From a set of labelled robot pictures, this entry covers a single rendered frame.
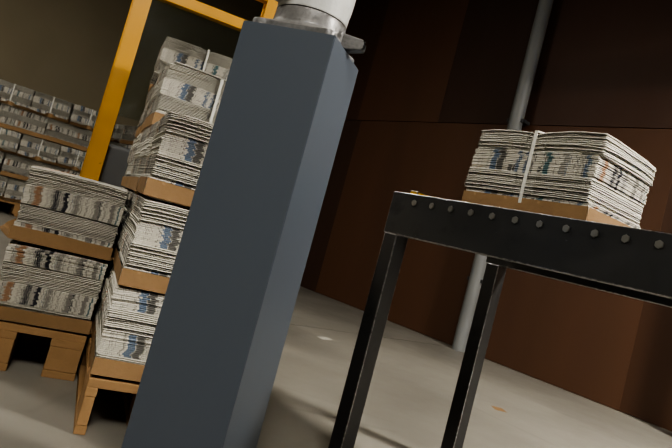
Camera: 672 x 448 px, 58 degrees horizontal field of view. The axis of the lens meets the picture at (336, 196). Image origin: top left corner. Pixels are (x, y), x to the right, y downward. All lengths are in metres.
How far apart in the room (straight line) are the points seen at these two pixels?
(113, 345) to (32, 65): 7.19
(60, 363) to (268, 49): 1.23
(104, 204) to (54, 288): 0.29
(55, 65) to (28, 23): 0.57
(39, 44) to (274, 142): 7.62
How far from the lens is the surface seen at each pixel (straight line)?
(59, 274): 2.03
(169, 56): 2.82
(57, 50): 8.75
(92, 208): 2.00
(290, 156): 1.16
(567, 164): 1.61
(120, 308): 1.64
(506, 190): 1.67
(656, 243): 1.33
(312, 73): 1.19
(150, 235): 1.61
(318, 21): 1.27
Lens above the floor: 0.62
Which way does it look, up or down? 4 degrees up
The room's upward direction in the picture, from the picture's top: 15 degrees clockwise
